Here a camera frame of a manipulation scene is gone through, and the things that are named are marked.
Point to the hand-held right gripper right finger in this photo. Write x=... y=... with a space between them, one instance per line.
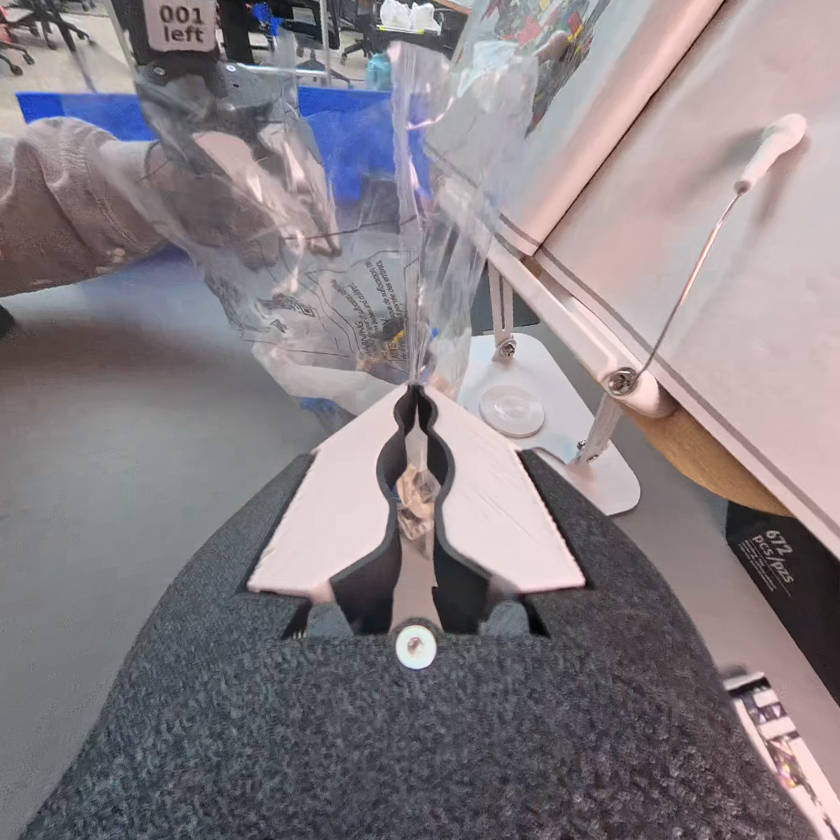
x=505 y=518

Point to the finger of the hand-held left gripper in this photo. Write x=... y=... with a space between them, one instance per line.
x=229 y=154
x=305 y=177

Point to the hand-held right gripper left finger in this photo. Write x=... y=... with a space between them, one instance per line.
x=328 y=518

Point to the clear printed plastic bag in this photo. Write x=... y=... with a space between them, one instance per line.
x=367 y=295

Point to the instruction booklet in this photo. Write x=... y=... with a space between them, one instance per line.
x=754 y=295

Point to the person's left forearm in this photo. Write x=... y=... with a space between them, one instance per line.
x=59 y=203

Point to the black office chair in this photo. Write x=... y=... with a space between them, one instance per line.
x=59 y=19

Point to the blue plastic bag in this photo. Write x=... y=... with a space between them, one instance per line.
x=379 y=72

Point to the white tray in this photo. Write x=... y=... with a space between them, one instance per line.
x=558 y=367

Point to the white plastic bags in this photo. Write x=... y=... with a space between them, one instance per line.
x=410 y=16

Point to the wooden board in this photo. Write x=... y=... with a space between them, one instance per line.
x=695 y=453

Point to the black set box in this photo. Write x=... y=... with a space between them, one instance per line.
x=800 y=590

